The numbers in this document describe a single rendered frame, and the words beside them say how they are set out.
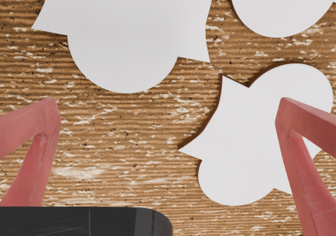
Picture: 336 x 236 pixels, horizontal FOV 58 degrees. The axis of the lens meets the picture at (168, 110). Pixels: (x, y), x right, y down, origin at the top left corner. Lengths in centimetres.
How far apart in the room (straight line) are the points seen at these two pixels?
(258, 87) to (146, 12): 10
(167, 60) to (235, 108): 7
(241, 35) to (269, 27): 2
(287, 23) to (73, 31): 15
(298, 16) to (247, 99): 7
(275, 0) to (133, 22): 10
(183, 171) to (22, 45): 17
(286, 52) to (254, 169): 11
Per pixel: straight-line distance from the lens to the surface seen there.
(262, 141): 28
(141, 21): 22
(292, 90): 26
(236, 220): 34
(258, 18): 24
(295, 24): 25
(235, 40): 24
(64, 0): 22
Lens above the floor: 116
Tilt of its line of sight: 64 degrees down
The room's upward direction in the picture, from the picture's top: 169 degrees clockwise
